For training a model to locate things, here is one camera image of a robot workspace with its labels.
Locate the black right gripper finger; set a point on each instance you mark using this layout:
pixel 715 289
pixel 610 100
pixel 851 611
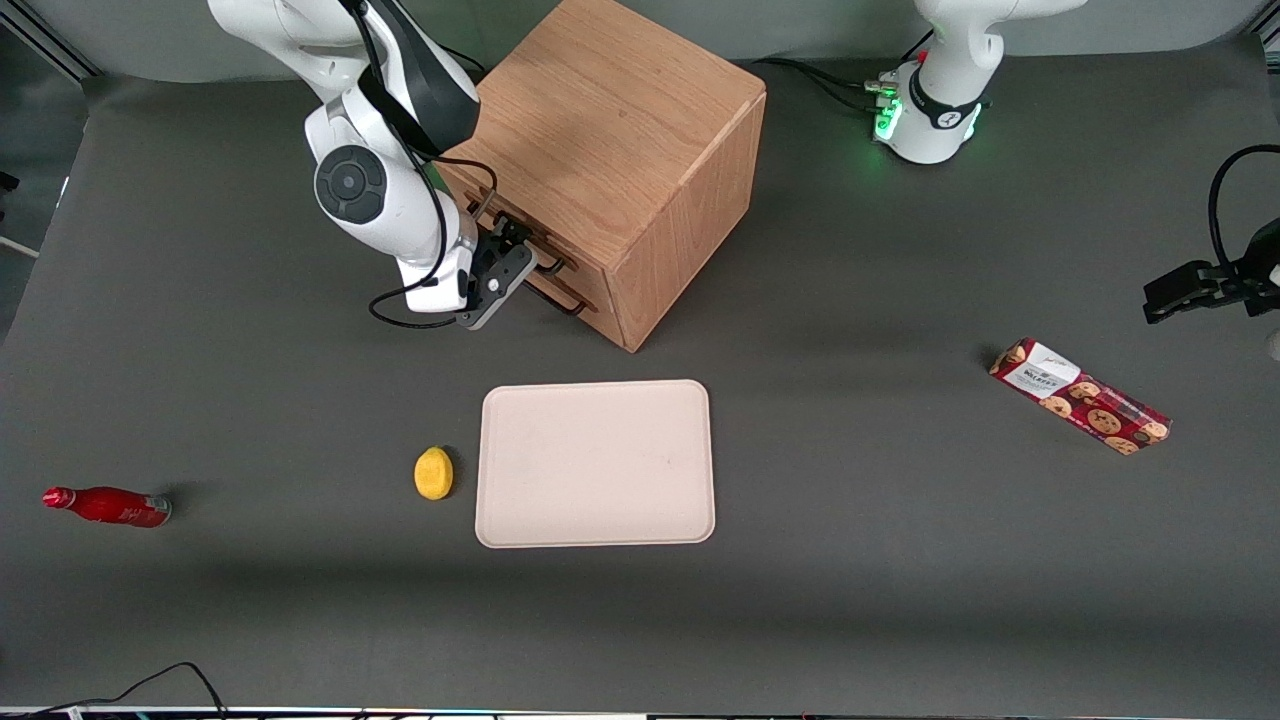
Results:
pixel 493 254
pixel 510 232

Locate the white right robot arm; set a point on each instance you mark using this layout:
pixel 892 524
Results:
pixel 370 190

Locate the red bottle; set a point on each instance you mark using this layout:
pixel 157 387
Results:
pixel 110 506

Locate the wooden drawer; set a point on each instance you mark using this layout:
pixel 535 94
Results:
pixel 600 312
pixel 590 275

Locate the aluminium frame rail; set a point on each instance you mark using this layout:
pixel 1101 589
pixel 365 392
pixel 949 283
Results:
pixel 60 48
pixel 1268 38

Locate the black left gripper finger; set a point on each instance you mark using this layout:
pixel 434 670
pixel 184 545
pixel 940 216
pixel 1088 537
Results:
pixel 1195 303
pixel 1180 283

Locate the red cookie box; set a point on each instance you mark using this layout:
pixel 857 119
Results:
pixel 1080 397

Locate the beige rectangular tray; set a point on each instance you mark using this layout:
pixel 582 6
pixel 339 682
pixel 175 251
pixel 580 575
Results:
pixel 595 465

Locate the wooden drawer cabinet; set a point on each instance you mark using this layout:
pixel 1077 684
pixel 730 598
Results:
pixel 610 110

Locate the yellow lemon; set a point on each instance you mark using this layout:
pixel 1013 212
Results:
pixel 434 473

